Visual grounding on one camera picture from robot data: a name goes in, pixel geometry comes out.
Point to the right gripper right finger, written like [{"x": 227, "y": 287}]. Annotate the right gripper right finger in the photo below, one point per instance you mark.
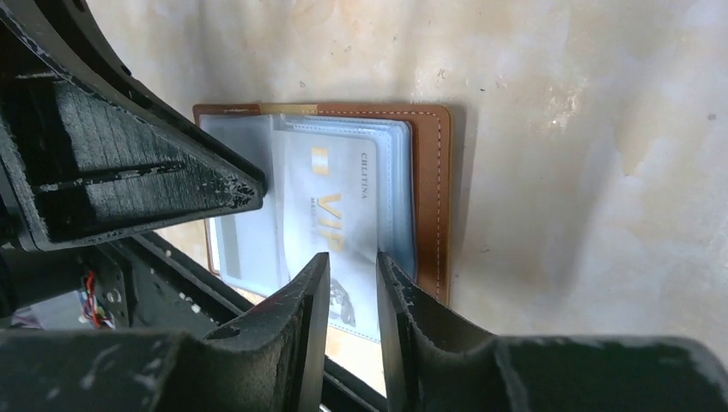
[{"x": 436, "y": 360}]

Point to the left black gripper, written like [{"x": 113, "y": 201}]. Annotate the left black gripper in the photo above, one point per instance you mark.
[{"x": 89, "y": 155}]

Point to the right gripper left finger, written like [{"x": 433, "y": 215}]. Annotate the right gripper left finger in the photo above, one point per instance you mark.
[{"x": 269, "y": 359}]

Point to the white VIP card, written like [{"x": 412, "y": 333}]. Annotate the white VIP card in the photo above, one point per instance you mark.
[{"x": 330, "y": 204}]

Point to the brown leather card holder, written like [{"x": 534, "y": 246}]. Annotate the brown leather card holder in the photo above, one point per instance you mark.
[{"x": 432, "y": 153}]

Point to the white credit card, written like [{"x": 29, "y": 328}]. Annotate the white credit card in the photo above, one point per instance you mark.
[{"x": 228, "y": 247}]

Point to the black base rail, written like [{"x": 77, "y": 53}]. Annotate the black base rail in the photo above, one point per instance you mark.
[{"x": 146, "y": 284}]

